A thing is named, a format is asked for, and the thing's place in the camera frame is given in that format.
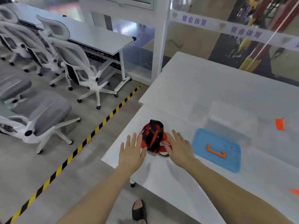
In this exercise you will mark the large clear plastic box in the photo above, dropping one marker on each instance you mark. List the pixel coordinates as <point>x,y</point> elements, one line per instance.
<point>280,124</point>

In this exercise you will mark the red yellow pillar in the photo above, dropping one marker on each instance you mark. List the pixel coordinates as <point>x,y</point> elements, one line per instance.
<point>250,62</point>

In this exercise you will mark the white mesh office chair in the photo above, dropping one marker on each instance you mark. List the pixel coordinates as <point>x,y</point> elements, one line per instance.
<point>23,37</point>
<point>77,62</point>

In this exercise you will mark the white folding desk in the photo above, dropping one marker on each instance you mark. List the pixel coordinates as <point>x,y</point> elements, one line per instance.
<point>93,37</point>

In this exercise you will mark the grey seat office chair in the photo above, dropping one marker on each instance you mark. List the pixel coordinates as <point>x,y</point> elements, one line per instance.
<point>42,111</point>

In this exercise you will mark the person's right hand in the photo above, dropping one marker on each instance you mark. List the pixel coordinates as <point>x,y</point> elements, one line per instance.
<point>181,152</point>

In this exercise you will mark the black sandal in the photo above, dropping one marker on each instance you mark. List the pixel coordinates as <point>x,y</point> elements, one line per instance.
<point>139,211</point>

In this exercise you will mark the small clear plastic box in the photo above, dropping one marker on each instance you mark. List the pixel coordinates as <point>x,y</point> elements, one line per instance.
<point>231,116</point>

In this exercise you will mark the table caster wheel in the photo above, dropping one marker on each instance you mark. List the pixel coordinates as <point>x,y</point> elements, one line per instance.
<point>133,183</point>

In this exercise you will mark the person's right forearm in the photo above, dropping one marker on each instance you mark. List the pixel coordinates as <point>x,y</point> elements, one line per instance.
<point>229,198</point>

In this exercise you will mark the white banner purple print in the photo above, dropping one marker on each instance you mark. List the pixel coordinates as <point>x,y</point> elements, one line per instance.
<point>233,30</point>

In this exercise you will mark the white window frame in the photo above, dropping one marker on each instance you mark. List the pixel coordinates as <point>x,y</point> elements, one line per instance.
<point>161,44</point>

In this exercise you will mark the person's left forearm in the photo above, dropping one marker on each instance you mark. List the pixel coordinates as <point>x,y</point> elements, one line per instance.
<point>100,198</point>

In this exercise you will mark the yellow black floor tape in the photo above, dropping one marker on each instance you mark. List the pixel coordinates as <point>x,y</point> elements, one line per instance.
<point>70,158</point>

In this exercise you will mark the person's left hand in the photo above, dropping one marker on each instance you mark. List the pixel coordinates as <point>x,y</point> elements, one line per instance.
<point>130,158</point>

